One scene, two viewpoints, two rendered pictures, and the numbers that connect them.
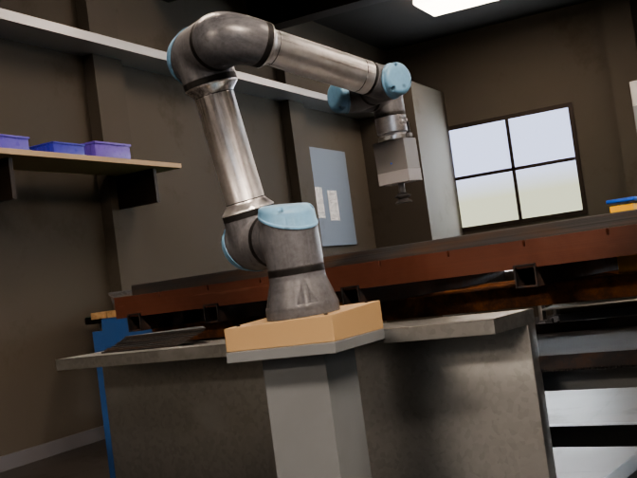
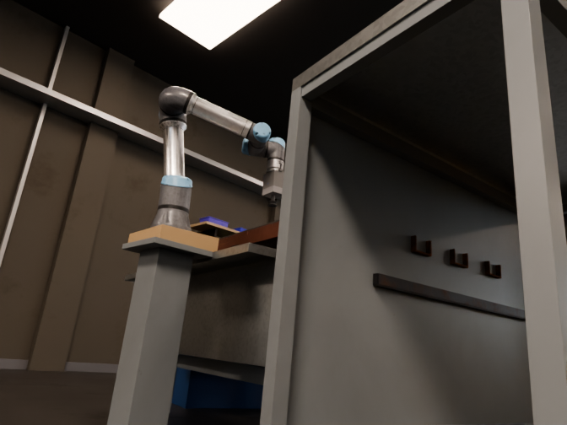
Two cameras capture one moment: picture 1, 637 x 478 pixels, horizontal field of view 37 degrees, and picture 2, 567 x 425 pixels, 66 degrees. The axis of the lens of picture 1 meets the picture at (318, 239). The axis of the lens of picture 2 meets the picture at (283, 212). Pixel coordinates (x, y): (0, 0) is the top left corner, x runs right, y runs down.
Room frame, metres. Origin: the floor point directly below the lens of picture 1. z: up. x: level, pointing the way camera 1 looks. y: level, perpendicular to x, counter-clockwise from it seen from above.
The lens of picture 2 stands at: (0.59, -0.89, 0.35)
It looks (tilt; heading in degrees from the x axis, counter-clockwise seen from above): 18 degrees up; 20
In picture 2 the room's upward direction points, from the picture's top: 5 degrees clockwise
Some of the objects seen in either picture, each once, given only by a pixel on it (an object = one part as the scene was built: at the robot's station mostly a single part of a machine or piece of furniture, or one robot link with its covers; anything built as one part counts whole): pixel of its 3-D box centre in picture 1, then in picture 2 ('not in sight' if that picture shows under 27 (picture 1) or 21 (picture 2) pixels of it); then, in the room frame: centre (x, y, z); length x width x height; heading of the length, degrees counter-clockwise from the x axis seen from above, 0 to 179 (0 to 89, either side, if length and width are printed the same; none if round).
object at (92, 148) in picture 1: (99, 155); not in sight; (5.81, 1.27, 1.74); 0.35 x 0.24 x 0.11; 154
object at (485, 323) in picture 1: (264, 343); (191, 270); (2.30, 0.16, 0.67); 1.30 x 0.20 x 0.03; 55
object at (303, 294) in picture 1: (300, 290); (171, 221); (1.94, 0.05, 0.78); 0.15 x 0.15 x 0.10
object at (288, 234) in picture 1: (288, 234); (175, 192); (1.94, 0.06, 0.90); 0.13 x 0.12 x 0.14; 33
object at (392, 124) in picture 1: (392, 126); (275, 166); (2.26, -0.21, 1.14); 0.08 x 0.08 x 0.05
